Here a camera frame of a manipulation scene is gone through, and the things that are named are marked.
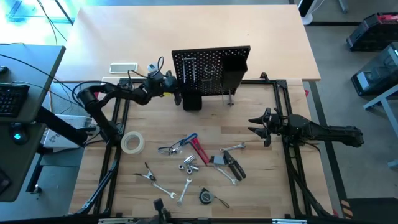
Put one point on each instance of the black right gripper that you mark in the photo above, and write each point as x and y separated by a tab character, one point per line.
276	126

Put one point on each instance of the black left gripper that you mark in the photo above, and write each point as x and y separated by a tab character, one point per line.
161	85

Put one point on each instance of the short silver combination wrench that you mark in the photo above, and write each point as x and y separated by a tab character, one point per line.
233	147

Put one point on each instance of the small grey brush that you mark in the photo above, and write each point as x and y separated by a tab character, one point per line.
218	160

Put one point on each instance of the clear black-framed safety glasses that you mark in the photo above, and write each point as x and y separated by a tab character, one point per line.
174	149

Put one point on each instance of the red utility knife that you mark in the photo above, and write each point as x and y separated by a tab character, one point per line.
200	152

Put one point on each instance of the long chrome socket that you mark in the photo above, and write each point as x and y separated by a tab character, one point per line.
189	159

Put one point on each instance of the black tape measure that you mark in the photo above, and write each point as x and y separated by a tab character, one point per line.
206	196

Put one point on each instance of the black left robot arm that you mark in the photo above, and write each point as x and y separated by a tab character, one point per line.
93	102

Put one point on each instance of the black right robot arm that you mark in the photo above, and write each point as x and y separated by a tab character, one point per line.
326	133

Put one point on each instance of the small white round device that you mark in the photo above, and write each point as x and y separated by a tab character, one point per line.
152	67

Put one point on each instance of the pair of hanging wrenches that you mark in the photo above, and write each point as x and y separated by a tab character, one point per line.
184	71

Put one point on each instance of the double-prong metal pegboard hook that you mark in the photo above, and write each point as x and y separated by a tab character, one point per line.
206	80
230	102

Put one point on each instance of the white rectangular tray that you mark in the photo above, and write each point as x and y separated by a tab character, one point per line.
123	68

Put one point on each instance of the black perforated pegboard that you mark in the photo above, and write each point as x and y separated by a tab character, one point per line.
202	62

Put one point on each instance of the small U-shaped metal hook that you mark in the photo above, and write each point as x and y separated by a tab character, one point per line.
211	71

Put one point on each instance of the black pegboard bin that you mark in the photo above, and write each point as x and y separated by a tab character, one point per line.
233	74

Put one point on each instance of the white masking tape roll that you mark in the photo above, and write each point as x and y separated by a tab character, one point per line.
123	143

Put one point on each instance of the small metal spring clamp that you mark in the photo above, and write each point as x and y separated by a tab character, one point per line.
149	175

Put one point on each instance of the black diagonal support beam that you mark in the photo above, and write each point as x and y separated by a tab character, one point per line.
62	127

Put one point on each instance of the white cardboard box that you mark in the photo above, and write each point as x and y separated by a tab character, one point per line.
56	140

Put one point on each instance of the dark grey equipment case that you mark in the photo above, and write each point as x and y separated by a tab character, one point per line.
376	74

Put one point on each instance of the grey office desk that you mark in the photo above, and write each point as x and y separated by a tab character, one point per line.
28	62

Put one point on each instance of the black case with red lid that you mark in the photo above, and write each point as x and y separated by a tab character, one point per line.
373	34

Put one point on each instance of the black computer keyboard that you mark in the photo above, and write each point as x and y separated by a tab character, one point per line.
12	99

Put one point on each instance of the black mouse with blue light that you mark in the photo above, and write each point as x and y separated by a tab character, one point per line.
18	137

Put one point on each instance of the black aluminium table frame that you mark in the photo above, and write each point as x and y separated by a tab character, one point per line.
258	81

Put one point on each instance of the red frame clamp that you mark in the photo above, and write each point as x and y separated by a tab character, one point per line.
306	93

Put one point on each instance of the white pedestal base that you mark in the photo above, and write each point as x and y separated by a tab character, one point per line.
308	20

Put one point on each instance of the grey metal table frame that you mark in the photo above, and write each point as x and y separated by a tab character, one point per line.
377	101

